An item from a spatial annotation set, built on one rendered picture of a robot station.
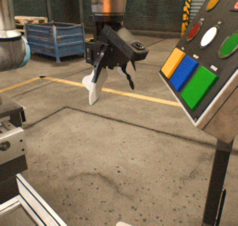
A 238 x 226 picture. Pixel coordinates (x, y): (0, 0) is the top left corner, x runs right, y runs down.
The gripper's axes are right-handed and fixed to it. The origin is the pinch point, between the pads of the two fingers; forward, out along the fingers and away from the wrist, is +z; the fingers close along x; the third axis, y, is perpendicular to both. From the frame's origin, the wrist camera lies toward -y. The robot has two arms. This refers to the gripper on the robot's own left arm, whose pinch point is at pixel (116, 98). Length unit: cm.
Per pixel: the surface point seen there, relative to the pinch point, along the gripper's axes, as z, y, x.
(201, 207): 94, 0, -71
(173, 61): -8.1, -6.9, -14.8
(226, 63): -12.8, -24.6, -3.4
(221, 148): 12.9, -22.5, -16.7
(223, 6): -21.7, -16.2, -18.2
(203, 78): -9.3, -21.3, -2.7
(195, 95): -6.5, -21.1, -0.6
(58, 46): 61, 386, -212
